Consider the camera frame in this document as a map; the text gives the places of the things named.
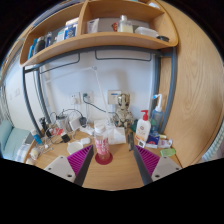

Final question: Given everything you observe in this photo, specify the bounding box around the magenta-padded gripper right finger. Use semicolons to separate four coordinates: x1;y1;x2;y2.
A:
133;144;183;186

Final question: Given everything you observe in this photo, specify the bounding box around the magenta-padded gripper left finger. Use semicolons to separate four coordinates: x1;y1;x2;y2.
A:
43;144;94;187

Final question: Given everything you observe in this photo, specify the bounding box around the clear pink-labelled drink bottle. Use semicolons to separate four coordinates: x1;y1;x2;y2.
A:
93;123;112;162

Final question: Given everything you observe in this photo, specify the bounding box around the small green packet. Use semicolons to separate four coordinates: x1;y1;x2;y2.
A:
160;147;177;158

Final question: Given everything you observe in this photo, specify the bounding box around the white cup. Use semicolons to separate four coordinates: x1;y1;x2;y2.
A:
66;141;84;155

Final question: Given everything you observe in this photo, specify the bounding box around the white squeezed tube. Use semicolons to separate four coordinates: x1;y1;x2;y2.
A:
145;138;173;149

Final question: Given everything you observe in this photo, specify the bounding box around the small blue box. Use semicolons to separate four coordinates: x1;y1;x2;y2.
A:
146;133;160;145

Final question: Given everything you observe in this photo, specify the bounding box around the white earbuds case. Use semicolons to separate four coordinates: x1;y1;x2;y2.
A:
80;137;92;146

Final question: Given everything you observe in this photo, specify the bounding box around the small blue tube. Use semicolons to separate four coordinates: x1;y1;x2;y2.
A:
30;130;44;146

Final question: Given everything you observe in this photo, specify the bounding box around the metal ruler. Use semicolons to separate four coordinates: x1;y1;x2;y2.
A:
127;131;135;152

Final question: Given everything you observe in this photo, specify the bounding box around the flat round red coaster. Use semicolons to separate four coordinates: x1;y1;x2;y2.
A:
94;152;114;166

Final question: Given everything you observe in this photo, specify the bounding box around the white red-pump lotion bottle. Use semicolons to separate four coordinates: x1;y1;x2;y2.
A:
134;109;152;143

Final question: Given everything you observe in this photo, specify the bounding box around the white power strip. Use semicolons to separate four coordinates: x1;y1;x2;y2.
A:
79;124;95;136

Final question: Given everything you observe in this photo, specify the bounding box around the white power adapter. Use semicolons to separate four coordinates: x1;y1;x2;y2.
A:
68;117;81;131

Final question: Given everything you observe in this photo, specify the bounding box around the black electric shaver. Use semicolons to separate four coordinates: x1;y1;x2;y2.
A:
38;117;49;136

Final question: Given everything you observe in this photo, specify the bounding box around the black plug charger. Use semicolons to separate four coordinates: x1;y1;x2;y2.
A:
78;116;88;127

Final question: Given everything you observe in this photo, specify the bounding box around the dark green round container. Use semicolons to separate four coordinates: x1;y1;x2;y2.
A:
130;119;139;133

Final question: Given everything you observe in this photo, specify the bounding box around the white tissue pack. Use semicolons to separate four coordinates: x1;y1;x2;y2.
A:
107;126;127;145

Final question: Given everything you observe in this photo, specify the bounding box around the teal bedding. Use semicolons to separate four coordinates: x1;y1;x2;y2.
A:
0;119;33;163

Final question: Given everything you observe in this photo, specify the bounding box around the tree creature figurine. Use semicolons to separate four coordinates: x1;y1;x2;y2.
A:
114;93;135;129

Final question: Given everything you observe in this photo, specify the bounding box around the wooden shelf unit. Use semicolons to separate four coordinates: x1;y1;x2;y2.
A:
19;0;179;68

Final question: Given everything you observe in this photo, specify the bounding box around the black power cable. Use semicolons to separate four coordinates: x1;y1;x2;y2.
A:
83;94;116;116

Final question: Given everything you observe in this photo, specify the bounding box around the white double wall socket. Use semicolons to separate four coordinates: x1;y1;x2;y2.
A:
68;91;94;105

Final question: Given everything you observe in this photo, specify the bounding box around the grey metal frame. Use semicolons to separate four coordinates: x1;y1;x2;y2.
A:
21;46;178;138

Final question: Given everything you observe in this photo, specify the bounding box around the white wall plate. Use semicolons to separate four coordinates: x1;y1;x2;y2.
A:
107;89;123;105

